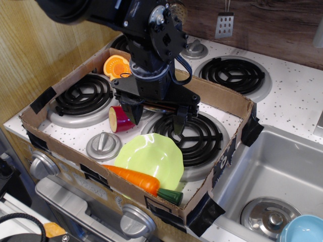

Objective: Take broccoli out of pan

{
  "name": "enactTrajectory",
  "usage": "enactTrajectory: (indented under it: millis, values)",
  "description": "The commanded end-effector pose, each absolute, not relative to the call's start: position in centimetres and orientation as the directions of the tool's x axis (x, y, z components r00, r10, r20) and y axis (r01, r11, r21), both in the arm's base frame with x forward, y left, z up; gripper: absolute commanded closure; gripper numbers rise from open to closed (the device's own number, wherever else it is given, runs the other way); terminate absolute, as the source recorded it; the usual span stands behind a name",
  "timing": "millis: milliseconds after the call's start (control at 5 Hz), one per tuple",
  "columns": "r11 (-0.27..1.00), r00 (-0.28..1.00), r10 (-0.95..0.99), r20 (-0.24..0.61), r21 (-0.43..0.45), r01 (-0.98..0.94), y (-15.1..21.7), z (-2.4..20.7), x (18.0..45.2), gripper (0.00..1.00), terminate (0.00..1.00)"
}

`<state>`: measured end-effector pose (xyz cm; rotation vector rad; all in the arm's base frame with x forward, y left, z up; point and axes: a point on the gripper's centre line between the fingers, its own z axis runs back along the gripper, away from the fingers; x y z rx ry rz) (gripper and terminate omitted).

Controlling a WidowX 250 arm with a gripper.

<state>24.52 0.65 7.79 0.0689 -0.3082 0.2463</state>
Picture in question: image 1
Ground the front left stove burner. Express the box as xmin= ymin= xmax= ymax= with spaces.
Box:
xmin=47 ymin=73 xmax=119 ymax=129

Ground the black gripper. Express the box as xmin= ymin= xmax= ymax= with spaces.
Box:
xmin=111 ymin=62 xmax=200 ymax=134

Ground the light blue bowl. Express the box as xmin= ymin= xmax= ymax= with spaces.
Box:
xmin=276 ymin=215 xmax=322 ymax=242

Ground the orange toy fruit half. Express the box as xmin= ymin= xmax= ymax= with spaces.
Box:
xmin=103 ymin=55 xmax=131 ymax=81

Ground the silver stovetop knob front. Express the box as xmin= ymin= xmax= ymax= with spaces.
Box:
xmin=86 ymin=132 xmax=122 ymax=162

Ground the black cable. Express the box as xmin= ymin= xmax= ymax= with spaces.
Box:
xmin=0 ymin=213 xmax=48 ymax=242

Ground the silver oven knob right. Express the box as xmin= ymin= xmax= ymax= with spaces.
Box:
xmin=120 ymin=204 xmax=156 ymax=238

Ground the back left stove burner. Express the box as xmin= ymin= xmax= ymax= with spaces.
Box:
xmin=106 ymin=34 xmax=130 ymax=53

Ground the hanging metal spatula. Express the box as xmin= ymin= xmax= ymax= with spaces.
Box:
xmin=215 ymin=1 xmax=234 ymax=39

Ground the steel sink basin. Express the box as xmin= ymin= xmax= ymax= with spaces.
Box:
xmin=211 ymin=126 xmax=322 ymax=241

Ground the stove burner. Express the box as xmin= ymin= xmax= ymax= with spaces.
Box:
xmin=141 ymin=112 xmax=230 ymax=182
xmin=106 ymin=34 xmax=130 ymax=53
xmin=47 ymin=73 xmax=119 ymax=129
xmin=194 ymin=56 xmax=272 ymax=103

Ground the silver oven knob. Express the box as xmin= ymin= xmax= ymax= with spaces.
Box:
xmin=30 ymin=151 xmax=60 ymax=179
xmin=120 ymin=204 xmax=156 ymax=238

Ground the silver oven knob left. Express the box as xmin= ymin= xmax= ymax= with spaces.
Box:
xmin=30 ymin=151 xmax=60 ymax=179

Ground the small steel pan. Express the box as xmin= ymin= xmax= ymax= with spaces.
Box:
xmin=120 ymin=72 xmax=177 ymax=113

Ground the silver stovetop knob back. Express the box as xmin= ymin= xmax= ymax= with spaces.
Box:
xmin=181 ymin=39 xmax=208 ymax=60

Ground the hanging metal strainer ladle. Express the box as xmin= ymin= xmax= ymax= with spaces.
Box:
xmin=169 ymin=0 xmax=188 ymax=25

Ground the brown cardboard fence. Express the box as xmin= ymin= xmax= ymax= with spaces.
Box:
xmin=19 ymin=48 xmax=257 ymax=241

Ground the back right stove burner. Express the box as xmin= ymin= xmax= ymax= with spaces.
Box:
xmin=194 ymin=56 xmax=272 ymax=103

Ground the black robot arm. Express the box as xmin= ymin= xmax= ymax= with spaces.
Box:
xmin=38 ymin=1 xmax=200 ymax=135

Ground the front right stove burner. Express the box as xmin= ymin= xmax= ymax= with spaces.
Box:
xmin=141 ymin=112 xmax=230 ymax=182

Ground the silver oven door handle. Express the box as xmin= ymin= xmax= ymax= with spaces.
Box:
xmin=35 ymin=178 xmax=146 ymax=241

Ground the light green plastic plate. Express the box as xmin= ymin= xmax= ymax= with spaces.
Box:
xmin=114 ymin=133 xmax=184 ymax=190

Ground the sink drain strainer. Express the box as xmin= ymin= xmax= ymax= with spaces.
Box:
xmin=239 ymin=197 xmax=301 ymax=241

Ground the red toy apple half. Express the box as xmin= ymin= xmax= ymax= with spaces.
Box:
xmin=109 ymin=106 xmax=135 ymax=133

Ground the orange toy carrot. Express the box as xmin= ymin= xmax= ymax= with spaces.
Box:
xmin=103 ymin=165 xmax=183 ymax=206

